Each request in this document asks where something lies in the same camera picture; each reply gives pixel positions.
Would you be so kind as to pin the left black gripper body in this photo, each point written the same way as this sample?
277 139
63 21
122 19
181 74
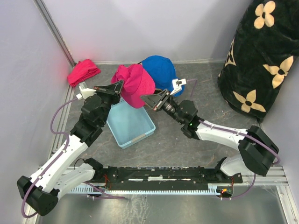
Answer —
108 99

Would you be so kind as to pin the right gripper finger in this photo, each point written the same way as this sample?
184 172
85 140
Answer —
151 100
160 92

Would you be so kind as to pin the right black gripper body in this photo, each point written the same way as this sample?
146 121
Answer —
167 105

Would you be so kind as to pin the colourful cap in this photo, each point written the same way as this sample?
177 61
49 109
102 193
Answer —
162 71

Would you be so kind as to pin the magenta cap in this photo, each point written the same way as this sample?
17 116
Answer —
137 83

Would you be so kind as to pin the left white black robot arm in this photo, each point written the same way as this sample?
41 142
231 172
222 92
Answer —
44 188

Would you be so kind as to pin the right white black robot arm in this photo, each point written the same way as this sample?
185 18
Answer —
256 151

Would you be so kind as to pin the light blue plastic basket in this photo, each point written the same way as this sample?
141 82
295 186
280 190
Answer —
129 125

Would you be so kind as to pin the red cloth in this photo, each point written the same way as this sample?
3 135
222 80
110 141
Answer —
82 71

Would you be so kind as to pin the aluminium corner profile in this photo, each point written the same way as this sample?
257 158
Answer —
41 6

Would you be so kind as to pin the black floral blanket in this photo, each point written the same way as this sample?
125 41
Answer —
261 54

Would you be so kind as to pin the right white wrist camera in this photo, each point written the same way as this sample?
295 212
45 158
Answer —
178 85

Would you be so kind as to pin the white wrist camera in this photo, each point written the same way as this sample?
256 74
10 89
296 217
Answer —
85 92
178 85

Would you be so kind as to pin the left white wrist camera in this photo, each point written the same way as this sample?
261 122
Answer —
85 92

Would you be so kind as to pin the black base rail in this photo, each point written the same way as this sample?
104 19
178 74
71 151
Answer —
162 178

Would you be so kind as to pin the light blue cable duct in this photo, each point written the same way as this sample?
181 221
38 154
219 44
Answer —
211 190

